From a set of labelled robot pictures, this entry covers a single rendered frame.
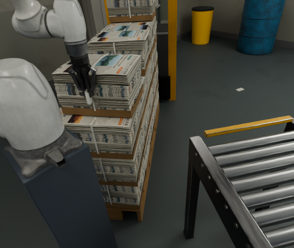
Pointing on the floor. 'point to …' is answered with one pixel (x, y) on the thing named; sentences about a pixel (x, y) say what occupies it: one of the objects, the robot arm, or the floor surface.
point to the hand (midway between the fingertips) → (88, 97)
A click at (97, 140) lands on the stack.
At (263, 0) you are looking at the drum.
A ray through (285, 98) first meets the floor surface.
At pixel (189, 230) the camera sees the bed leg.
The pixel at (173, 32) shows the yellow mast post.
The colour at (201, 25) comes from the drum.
